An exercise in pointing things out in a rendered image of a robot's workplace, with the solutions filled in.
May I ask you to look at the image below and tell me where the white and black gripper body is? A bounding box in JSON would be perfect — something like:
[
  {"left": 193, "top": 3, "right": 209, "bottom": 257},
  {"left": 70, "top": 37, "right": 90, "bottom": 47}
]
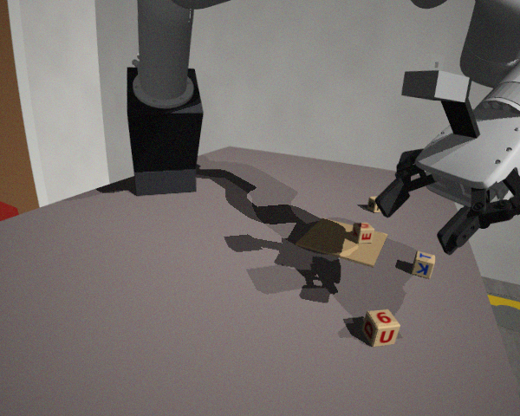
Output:
[{"left": 414, "top": 98, "right": 520, "bottom": 207}]

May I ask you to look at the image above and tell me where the tan flat mat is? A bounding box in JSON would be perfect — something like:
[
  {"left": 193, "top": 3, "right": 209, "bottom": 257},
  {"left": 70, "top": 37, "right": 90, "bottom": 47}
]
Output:
[{"left": 296, "top": 218, "right": 387, "bottom": 268}]

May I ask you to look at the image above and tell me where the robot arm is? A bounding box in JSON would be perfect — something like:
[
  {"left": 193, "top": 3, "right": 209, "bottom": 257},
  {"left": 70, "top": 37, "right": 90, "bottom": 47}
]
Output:
[{"left": 132, "top": 0, "right": 520, "bottom": 139}]

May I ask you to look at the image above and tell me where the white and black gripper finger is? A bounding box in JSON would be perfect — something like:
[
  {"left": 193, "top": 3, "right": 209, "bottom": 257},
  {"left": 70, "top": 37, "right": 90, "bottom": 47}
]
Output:
[
  {"left": 375, "top": 149, "right": 438, "bottom": 218},
  {"left": 437, "top": 169, "right": 520, "bottom": 255}
]

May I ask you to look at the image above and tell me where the wooden letter block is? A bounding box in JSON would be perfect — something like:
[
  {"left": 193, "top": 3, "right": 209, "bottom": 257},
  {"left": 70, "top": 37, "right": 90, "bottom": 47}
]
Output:
[
  {"left": 351, "top": 223, "right": 374, "bottom": 244},
  {"left": 362, "top": 309, "right": 400, "bottom": 347},
  {"left": 412, "top": 251, "right": 435, "bottom": 279},
  {"left": 367, "top": 197, "right": 381, "bottom": 212}
]

